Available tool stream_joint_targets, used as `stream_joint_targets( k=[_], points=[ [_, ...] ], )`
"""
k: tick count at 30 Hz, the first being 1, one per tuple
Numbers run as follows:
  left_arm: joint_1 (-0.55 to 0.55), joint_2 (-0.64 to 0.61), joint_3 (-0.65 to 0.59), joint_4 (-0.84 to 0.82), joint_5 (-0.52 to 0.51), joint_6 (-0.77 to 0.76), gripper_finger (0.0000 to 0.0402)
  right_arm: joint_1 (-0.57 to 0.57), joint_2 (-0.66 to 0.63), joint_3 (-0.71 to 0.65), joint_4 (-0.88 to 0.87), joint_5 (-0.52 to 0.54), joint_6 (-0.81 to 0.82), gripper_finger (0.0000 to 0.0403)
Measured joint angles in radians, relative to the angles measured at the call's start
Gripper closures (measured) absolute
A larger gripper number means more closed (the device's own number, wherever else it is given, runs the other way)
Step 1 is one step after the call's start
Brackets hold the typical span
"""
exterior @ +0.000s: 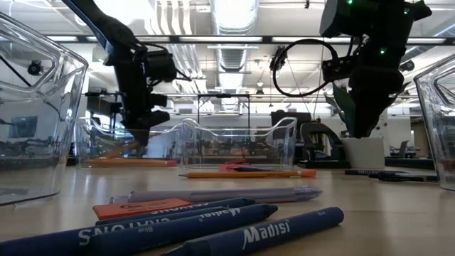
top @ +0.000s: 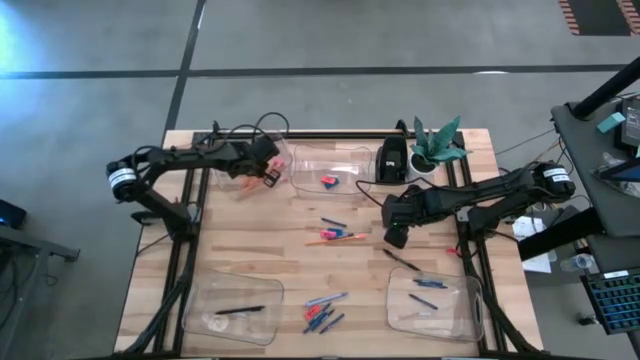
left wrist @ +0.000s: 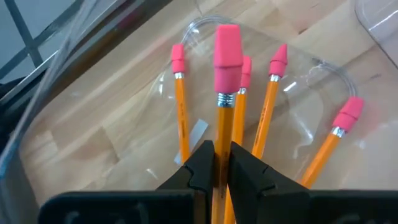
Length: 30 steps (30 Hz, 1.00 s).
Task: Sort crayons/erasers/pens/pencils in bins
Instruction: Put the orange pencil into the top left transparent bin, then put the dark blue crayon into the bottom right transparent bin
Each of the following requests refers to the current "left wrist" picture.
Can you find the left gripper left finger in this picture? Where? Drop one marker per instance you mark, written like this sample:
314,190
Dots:
199,168

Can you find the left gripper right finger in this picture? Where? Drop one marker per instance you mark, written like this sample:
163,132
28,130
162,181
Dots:
248,177

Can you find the black aluminium frame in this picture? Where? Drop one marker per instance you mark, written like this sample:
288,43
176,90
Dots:
15,109

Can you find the clear plastic bin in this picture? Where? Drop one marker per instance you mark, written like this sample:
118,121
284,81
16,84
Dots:
382,25
109,140

